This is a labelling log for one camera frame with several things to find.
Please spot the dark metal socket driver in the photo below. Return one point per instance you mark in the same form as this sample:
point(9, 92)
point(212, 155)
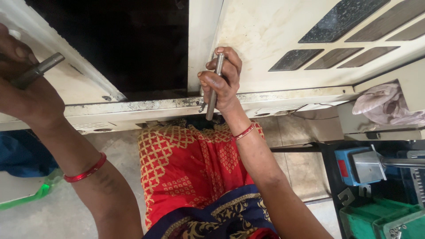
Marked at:
point(39, 69)

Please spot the person's left fingers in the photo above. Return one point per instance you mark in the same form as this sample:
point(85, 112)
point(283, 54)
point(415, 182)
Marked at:
point(23, 52)

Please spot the steel shaft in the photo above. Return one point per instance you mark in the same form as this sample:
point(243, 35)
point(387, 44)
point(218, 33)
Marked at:
point(403, 162)

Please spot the pink crumpled cloth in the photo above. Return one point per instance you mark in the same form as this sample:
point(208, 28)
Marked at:
point(388, 104)

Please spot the red patterned garment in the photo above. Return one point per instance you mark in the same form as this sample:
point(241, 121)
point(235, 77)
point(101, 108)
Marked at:
point(189, 176)

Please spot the silver metal rod tool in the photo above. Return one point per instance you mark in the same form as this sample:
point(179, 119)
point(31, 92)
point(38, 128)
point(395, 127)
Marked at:
point(212, 96)

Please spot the blue box with metal bracket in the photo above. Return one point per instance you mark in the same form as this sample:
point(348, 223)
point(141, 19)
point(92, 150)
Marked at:
point(357, 166)

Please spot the cream metal cabinet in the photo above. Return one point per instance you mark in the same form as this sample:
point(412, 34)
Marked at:
point(265, 56)

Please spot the person's left hand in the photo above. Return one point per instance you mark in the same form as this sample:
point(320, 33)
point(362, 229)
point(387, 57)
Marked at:
point(30, 96)

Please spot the person's right hand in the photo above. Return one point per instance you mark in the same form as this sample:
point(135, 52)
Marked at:
point(227, 84)

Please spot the person's right fingers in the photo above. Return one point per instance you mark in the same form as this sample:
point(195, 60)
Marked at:
point(229, 61)

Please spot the small metal screw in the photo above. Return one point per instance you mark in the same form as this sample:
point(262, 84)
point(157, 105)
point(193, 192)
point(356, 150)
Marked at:
point(202, 107)

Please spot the green plastic bin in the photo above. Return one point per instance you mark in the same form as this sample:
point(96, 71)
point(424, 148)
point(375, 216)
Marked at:
point(381, 219)

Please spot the green plastic bottle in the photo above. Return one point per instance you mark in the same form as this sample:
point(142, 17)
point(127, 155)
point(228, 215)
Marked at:
point(36, 192)

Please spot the small metal bracket plate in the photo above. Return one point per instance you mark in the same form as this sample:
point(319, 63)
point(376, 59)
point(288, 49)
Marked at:
point(346, 197)

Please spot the blue cloth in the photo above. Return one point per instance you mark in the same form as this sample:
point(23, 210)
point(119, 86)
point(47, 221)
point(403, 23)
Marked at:
point(23, 152)

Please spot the white board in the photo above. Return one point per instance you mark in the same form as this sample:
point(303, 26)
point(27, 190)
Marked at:
point(18, 187)

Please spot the thin red bangle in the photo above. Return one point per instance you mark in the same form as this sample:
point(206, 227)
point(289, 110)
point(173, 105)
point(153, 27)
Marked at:
point(244, 132)

